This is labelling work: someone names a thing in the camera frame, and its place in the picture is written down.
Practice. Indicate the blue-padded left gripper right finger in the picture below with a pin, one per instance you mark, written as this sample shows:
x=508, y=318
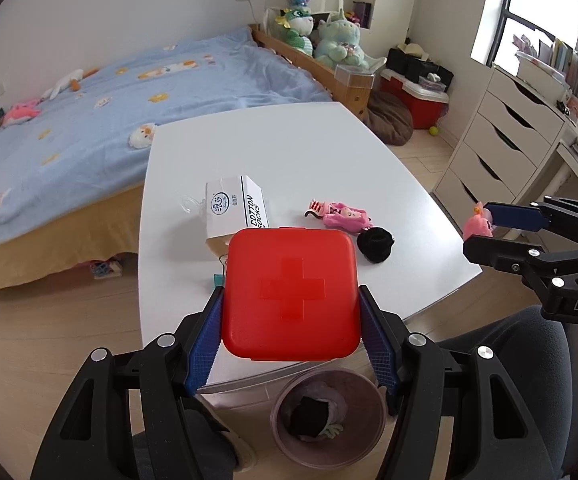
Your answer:
x=379, y=342

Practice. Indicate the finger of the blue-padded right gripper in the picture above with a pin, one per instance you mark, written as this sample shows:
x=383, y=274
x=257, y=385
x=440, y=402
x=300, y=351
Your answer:
x=503, y=255
x=524, y=218

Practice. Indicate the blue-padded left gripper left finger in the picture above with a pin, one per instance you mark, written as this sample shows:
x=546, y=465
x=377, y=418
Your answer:
x=203, y=342

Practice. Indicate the pink doll keychain large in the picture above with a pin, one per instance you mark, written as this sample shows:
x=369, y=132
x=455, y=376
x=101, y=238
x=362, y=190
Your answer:
x=479, y=224

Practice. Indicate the red first aid box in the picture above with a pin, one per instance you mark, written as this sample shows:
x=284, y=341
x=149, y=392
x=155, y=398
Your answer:
x=291, y=295

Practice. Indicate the black sock pack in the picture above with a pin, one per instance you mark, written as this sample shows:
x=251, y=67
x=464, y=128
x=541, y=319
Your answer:
x=309, y=418

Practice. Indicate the white cotton socks box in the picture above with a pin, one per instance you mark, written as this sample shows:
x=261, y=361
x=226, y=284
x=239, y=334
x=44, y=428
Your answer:
x=231, y=205

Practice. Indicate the white desk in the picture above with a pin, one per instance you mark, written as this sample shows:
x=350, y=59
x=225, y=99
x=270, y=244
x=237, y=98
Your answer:
x=561, y=174

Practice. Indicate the white drawer cabinet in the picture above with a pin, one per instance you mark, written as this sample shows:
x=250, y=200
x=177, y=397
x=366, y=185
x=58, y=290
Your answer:
x=507, y=144

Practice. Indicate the black hair scrunchie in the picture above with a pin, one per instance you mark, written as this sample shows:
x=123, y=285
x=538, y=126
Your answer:
x=375, y=244

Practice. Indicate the red cooler box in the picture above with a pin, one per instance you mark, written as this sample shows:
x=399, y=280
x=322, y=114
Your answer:
x=426, y=106

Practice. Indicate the books and papers stack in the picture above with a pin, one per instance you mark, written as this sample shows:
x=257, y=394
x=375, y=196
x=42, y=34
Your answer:
x=552, y=71

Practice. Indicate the brown bean bag cushion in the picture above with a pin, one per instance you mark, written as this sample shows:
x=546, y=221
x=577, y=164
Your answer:
x=388, y=118

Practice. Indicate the white table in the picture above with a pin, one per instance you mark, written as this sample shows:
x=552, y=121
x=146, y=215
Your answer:
x=295, y=153

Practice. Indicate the black bag on cooler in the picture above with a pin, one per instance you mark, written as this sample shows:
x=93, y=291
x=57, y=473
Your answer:
x=414, y=63

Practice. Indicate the wooden bed footboard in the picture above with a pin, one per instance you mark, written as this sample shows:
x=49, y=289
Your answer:
x=349, y=88

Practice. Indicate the folding camp chair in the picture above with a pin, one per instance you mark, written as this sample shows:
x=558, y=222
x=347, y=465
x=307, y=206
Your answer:
x=351, y=66

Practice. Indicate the bed with blue sheet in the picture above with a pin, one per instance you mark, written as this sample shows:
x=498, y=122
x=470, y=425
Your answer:
x=71, y=178

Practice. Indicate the mint green bear plush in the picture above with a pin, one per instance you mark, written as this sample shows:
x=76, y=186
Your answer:
x=338, y=38

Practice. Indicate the white plush on bed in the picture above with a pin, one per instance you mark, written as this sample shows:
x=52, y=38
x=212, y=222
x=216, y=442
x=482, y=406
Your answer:
x=62, y=84

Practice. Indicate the pink plush on bed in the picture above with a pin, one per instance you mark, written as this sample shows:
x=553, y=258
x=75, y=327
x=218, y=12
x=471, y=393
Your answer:
x=21, y=112

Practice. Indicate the green dragon plush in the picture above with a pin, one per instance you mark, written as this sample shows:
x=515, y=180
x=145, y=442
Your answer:
x=294, y=27

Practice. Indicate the pink doll keychain small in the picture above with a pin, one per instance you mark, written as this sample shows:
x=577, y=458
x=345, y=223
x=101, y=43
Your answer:
x=339, y=216

